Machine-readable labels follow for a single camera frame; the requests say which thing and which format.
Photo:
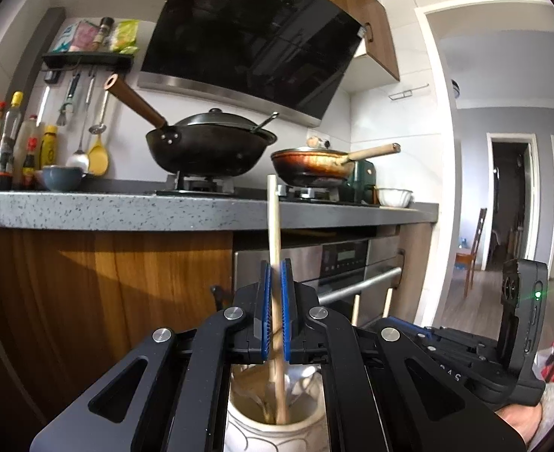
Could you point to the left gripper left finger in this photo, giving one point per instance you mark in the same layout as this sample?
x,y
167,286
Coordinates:
x,y
171,392

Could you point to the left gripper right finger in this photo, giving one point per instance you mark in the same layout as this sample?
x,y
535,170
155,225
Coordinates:
x,y
386,390

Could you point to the single wooden chopstick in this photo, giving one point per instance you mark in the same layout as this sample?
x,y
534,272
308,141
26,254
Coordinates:
x,y
277,360

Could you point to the person's right hand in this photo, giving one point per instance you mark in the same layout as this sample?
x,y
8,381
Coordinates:
x,y
523,419

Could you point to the white floral ceramic utensil holder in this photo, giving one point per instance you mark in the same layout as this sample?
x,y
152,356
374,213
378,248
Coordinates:
x,y
251,419

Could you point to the stainless steel oven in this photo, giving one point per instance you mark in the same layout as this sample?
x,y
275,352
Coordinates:
x,y
340,265

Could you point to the wooden dining chair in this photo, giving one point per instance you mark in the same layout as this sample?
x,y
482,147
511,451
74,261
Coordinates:
x,y
468,257

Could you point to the white bowl on counter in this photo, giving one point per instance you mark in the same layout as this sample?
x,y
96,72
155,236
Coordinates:
x,y
395,198

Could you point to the grey speckled countertop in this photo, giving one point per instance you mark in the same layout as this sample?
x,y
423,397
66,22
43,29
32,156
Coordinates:
x,y
153,213

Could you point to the copper frying pan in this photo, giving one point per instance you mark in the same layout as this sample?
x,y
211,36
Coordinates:
x,y
322,168

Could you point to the blue ceramic bowl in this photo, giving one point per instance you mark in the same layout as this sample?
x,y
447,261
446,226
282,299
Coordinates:
x,y
62,179

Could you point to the yellow hanging spatula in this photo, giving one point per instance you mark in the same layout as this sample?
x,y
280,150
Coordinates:
x,y
98,155

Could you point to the hanging metal ladle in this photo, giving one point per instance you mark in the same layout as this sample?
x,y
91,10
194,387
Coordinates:
x,y
80,158

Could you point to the black wok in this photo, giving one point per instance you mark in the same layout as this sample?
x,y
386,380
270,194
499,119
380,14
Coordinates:
x,y
210,144

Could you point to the yellow cap oil bottle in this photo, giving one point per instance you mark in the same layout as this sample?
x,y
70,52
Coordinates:
x,y
12,122

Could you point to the black range hood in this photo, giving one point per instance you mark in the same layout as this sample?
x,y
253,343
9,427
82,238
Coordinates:
x,y
288,56

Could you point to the wall spice shelf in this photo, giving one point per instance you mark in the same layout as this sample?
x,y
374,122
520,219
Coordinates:
x,y
120,63

